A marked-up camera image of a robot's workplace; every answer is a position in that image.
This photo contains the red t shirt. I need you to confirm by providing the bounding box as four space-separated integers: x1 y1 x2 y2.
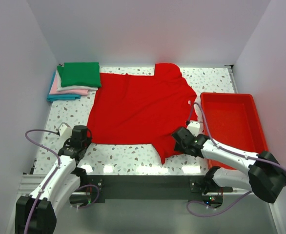
87 63 197 164

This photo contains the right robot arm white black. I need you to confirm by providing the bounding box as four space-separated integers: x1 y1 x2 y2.
172 127 286 203

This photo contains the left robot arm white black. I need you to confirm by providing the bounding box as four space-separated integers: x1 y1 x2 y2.
15 123 92 234

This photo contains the red plastic bin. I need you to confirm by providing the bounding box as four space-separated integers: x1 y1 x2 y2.
200 92 268 169

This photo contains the teal folded t shirt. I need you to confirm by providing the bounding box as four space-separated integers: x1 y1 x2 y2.
46 71 81 102

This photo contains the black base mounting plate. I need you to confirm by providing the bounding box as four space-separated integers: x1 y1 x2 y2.
69 175 233 207

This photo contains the pink folded t shirt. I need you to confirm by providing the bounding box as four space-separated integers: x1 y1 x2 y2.
49 73 88 96

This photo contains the green folded t shirt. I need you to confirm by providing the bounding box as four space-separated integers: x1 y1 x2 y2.
57 62 102 88

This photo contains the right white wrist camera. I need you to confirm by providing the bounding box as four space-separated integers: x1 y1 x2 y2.
186 120 202 136

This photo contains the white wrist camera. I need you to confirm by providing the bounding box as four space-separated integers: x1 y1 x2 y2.
58 122 72 138
186 120 202 136

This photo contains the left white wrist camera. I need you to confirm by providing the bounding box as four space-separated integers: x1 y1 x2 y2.
58 122 72 138

